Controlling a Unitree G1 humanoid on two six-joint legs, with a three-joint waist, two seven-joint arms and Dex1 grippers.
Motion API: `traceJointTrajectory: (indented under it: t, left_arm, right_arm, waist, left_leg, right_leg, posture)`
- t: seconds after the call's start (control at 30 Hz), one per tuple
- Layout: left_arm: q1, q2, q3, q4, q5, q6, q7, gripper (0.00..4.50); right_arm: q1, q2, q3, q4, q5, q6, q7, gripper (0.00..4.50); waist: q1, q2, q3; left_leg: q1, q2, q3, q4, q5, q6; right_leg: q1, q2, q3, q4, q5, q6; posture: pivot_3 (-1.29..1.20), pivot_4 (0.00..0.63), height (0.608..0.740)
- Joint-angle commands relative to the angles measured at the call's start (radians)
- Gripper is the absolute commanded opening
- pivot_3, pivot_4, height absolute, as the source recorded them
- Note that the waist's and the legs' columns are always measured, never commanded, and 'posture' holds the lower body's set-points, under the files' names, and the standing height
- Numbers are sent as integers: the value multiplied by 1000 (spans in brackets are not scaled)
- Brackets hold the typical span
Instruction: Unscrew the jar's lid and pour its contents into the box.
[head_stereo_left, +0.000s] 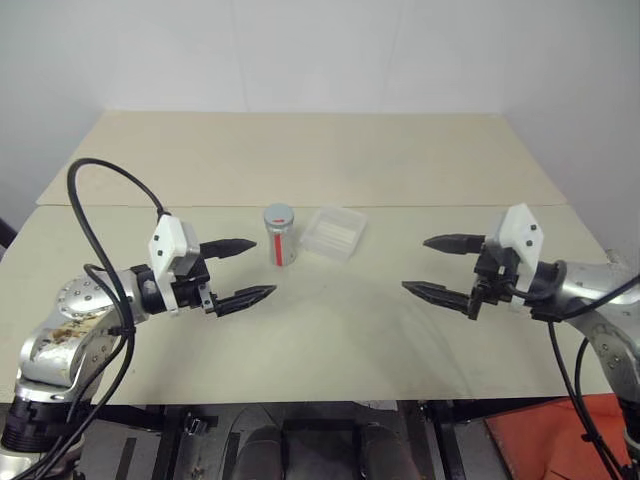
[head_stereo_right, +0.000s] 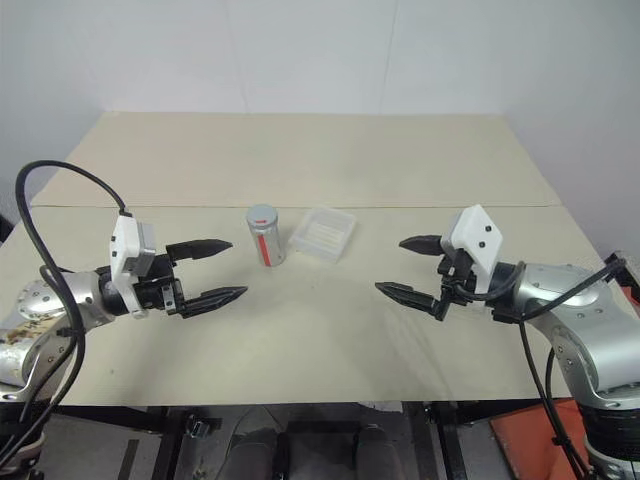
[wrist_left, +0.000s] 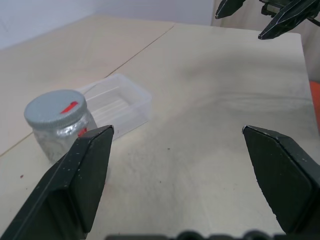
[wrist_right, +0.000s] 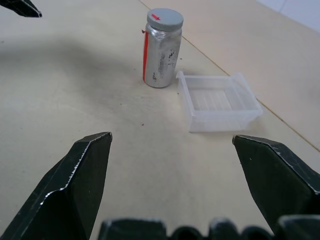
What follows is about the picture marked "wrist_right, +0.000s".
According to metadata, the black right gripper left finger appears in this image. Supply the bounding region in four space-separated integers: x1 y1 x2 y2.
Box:
0 131 113 240

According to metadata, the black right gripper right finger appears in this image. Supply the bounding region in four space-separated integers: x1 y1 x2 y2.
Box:
232 134 320 236

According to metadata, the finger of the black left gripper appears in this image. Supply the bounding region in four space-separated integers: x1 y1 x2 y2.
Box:
0 0 43 19

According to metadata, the clear plastic tray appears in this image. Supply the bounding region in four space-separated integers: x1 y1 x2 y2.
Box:
175 70 264 133

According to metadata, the grey jar lid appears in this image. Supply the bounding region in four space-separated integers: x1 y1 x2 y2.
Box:
146 7 184 32

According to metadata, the silver jar with grey lid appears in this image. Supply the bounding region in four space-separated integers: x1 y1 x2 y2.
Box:
142 22 183 89

